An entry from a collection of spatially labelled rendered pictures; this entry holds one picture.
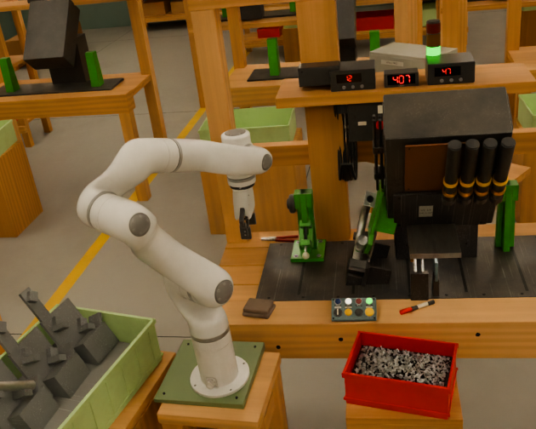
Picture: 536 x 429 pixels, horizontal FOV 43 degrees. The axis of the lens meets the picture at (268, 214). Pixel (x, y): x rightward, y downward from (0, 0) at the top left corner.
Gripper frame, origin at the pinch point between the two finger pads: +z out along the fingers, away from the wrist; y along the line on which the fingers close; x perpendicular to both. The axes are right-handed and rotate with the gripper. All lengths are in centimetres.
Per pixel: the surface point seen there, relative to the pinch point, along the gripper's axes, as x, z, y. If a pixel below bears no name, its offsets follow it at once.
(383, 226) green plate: 41, 17, -29
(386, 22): 52, 97, -726
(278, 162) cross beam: -1, 10, -74
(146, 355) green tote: -39, 43, 8
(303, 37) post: 15, -42, -66
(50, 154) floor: -286, 131, -410
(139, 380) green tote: -41, 48, 14
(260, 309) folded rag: -2.0, 37.1, -9.5
